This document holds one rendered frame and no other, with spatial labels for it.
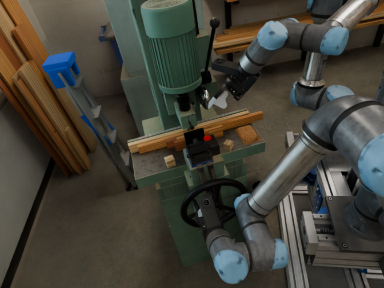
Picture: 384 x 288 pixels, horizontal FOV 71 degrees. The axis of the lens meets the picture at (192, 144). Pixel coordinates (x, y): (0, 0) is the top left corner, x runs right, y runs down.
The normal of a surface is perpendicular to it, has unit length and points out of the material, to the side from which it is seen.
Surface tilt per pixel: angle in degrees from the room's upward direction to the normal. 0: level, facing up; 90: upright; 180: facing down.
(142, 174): 0
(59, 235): 0
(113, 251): 0
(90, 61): 90
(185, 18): 90
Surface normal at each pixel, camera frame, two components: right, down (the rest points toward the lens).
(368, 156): -0.93, -0.15
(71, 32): 0.13, 0.64
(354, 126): -0.80, -0.38
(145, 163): -0.14, -0.74
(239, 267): 0.15, 0.16
